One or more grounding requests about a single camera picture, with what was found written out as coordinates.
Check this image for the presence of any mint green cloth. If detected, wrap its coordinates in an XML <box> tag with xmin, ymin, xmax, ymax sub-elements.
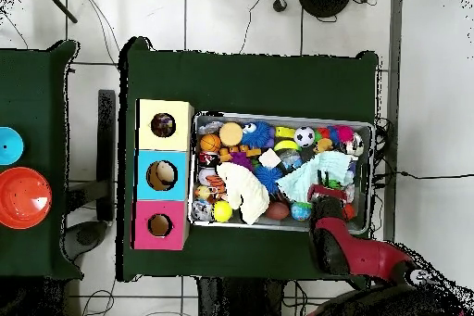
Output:
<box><xmin>275</xmin><ymin>150</ymin><xmax>355</xmax><ymax>203</ymax></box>

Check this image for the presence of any cream waffle cloth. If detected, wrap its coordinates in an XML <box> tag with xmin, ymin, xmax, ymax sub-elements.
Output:
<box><xmin>216</xmin><ymin>161</ymin><xmax>270</xmax><ymax>226</ymax></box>

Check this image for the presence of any colourful polka dot cloth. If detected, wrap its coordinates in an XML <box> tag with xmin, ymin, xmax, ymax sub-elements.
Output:
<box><xmin>150</xmin><ymin>112</ymin><xmax>177</xmax><ymax>138</ymax></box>

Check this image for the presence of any wooden box with three holes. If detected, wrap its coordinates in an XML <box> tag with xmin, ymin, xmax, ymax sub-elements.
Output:
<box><xmin>131</xmin><ymin>98</ymin><xmax>196</xmax><ymax>250</ymax></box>

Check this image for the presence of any toy soccer ball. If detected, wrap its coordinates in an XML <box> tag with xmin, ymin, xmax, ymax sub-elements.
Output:
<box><xmin>294</xmin><ymin>125</ymin><xmax>317</xmax><ymax>148</ymax></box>

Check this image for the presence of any blue spiky ball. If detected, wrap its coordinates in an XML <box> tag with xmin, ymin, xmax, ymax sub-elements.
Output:
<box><xmin>254</xmin><ymin>164</ymin><xmax>284</xmax><ymax>195</ymax></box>

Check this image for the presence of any brown toy football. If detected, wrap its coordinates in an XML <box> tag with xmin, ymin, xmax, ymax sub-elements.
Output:
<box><xmin>264</xmin><ymin>200</ymin><xmax>291</xmax><ymax>221</ymax></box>

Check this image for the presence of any orange toy vehicle with wheels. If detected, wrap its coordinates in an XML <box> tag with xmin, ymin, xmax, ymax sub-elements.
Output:
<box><xmin>218</xmin><ymin>145</ymin><xmax>262</xmax><ymax>163</ymax></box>

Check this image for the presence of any orange foam disc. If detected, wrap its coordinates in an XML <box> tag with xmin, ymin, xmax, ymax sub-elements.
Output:
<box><xmin>218</xmin><ymin>121</ymin><xmax>244</xmax><ymax>147</ymax></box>

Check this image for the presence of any dark green table cloth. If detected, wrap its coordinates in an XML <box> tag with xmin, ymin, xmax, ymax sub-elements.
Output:
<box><xmin>117</xmin><ymin>36</ymin><xmax>380</xmax><ymax>287</ymax></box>
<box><xmin>0</xmin><ymin>39</ymin><xmax>84</xmax><ymax>280</ymax></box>

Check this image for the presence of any toy baseball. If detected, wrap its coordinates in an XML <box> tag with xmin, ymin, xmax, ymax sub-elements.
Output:
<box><xmin>198</xmin><ymin>166</ymin><xmax>218</xmax><ymax>186</ymax></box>

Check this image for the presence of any toy basketball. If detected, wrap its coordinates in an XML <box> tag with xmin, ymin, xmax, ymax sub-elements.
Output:
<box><xmin>199</xmin><ymin>133</ymin><xmax>222</xmax><ymax>153</ymax></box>

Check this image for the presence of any black round stand base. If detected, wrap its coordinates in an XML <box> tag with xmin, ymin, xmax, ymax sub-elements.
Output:
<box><xmin>296</xmin><ymin>0</ymin><xmax>353</xmax><ymax>19</ymax></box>

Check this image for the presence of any black floor stand foot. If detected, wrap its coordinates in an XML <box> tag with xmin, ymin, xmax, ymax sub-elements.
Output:
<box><xmin>66</xmin><ymin>89</ymin><xmax>117</xmax><ymax>222</ymax></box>

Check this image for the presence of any grey round floor base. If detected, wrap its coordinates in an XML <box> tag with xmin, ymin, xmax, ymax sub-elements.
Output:
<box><xmin>60</xmin><ymin>220</ymin><xmax>109</xmax><ymax>262</ymax></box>

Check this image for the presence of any orange bowl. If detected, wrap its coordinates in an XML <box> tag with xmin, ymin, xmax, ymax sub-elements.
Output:
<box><xmin>0</xmin><ymin>166</ymin><xmax>53</xmax><ymax>230</ymax></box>

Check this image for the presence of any black tripod leg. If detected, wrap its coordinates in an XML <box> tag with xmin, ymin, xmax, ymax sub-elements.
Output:
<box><xmin>38</xmin><ymin>0</ymin><xmax>79</xmax><ymax>24</ymax></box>

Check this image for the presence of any blue bowl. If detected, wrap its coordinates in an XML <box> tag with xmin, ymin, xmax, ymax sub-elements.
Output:
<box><xmin>0</xmin><ymin>126</ymin><xmax>24</xmax><ymax>166</ymax></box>

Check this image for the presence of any wire mesh bin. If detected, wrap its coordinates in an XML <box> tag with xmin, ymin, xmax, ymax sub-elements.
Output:
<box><xmin>187</xmin><ymin>110</ymin><xmax>375</xmax><ymax>235</ymax></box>

